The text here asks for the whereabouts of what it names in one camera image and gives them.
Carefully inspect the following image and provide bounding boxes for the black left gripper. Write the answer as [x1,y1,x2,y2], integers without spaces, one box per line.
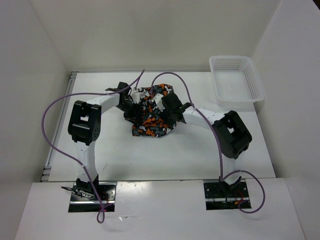
[115,100,143,126]

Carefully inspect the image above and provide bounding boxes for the orange black camouflage shorts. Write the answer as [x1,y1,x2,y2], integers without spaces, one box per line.
[131,83,174,138]

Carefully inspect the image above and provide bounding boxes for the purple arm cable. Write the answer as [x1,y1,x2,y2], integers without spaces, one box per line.
[41,69,146,224]
[151,72,266,214]

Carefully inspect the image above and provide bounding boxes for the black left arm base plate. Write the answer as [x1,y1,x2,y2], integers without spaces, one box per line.
[61,182,117,213]

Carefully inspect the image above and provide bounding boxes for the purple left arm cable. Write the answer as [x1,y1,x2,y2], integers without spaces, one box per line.
[41,69,146,224]

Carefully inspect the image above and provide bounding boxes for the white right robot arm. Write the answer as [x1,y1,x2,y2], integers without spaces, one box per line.
[153,92,252,197]

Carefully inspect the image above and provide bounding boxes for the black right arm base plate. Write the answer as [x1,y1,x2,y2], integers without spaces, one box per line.
[203,179,252,211]

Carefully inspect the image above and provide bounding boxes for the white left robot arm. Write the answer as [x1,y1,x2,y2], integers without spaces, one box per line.
[67,82,134,200]

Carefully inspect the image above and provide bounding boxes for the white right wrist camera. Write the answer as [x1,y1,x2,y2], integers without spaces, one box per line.
[152,93,165,112]

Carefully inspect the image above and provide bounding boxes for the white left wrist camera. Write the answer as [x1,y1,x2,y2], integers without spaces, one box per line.
[131,89,146,104]

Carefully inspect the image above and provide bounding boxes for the aluminium table edge rail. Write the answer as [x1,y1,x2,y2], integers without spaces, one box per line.
[39,71,78,183]

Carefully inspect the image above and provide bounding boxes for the white perforated plastic basket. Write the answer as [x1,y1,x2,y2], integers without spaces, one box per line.
[209,55,265,106]

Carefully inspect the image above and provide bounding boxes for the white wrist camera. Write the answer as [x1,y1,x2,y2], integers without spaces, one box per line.
[131,89,146,104]
[152,93,165,112]

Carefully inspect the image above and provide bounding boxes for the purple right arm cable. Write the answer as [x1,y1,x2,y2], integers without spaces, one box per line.
[151,72,266,214]

